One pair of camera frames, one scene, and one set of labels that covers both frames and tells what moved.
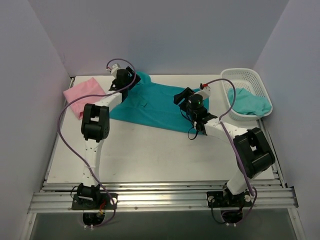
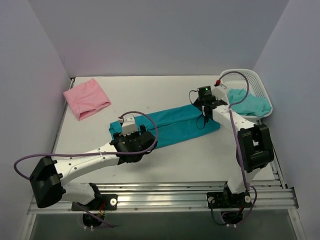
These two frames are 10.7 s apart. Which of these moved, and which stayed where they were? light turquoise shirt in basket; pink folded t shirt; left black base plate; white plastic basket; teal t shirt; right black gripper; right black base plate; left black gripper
Moved: right black gripper; left black gripper; teal t shirt
Stayed: white plastic basket; right black base plate; left black base plate; light turquoise shirt in basket; pink folded t shirt
